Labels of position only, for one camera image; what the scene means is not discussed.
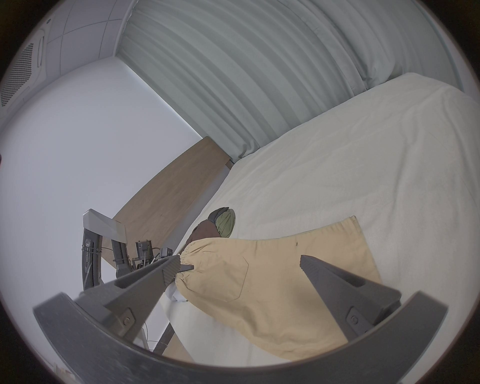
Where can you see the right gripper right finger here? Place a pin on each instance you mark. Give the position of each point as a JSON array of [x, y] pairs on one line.
[[337, 292]]

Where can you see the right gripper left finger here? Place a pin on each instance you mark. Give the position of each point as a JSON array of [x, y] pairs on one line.
[[138, 296]]

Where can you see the beige shorts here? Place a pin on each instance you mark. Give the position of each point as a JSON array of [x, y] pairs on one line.
[[270, 285]]

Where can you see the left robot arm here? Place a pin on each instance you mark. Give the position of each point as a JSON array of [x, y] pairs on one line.
[[103, 227]]

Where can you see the bed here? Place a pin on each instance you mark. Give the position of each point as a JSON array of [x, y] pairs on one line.
[[356, 168]]

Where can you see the white garment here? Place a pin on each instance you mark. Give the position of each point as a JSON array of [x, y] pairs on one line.
[[178, 294]]

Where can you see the brown garment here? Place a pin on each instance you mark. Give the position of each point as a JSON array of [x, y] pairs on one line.
[[204, 232]]

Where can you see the green garment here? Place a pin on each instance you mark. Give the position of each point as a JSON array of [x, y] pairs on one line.
[[227, 223]]

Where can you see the pale grey-green curtain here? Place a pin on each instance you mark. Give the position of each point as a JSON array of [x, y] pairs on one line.
[[225, 75], [393, 33]]

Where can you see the white ceiling air vent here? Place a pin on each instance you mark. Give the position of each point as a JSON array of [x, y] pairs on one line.
[[22, 67]]

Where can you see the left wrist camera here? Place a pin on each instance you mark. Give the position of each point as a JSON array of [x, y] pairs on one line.
[[167, 252]]

